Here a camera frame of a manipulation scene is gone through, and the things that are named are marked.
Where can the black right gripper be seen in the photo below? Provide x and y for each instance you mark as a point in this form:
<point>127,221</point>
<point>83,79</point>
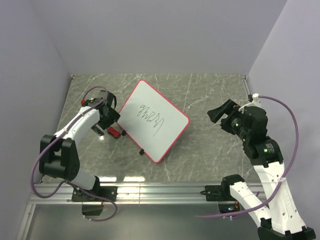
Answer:
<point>229,106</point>

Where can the red whiteboard eraser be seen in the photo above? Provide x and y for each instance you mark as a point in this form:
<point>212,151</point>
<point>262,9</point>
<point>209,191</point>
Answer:
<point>113,132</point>

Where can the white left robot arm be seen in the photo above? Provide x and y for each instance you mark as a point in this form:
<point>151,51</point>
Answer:
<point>58,152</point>

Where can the white board with pink frame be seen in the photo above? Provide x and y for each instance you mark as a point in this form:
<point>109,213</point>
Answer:
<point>152,121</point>

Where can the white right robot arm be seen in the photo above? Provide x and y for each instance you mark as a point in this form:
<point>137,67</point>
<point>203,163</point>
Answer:
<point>277,218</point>

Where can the aluminium mounting rail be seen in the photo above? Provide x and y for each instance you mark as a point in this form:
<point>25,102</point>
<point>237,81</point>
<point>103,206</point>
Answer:
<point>138,193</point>

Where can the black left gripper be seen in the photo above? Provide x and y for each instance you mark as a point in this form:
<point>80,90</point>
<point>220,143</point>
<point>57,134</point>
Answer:
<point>113,117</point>

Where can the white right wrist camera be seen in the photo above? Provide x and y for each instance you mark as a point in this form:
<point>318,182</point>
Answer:
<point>254,100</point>

